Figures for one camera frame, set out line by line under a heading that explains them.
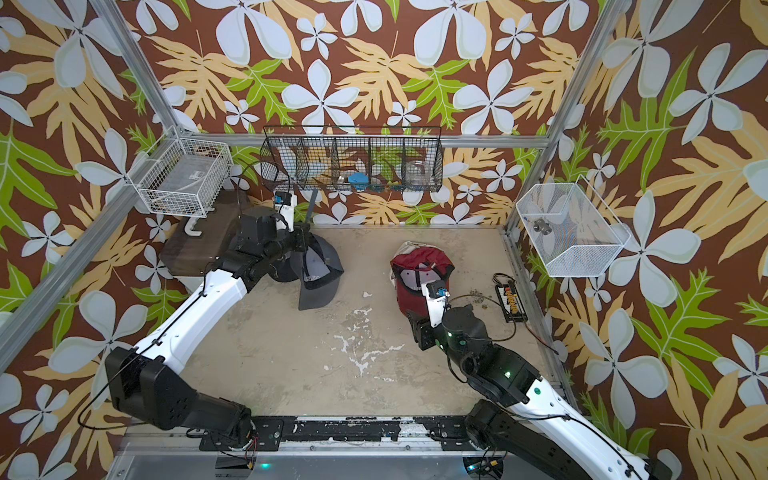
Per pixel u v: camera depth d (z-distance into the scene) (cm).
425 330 59
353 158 97
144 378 40
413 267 99
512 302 97
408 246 108
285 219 61
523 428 59
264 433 74
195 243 96
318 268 97
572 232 82
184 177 86
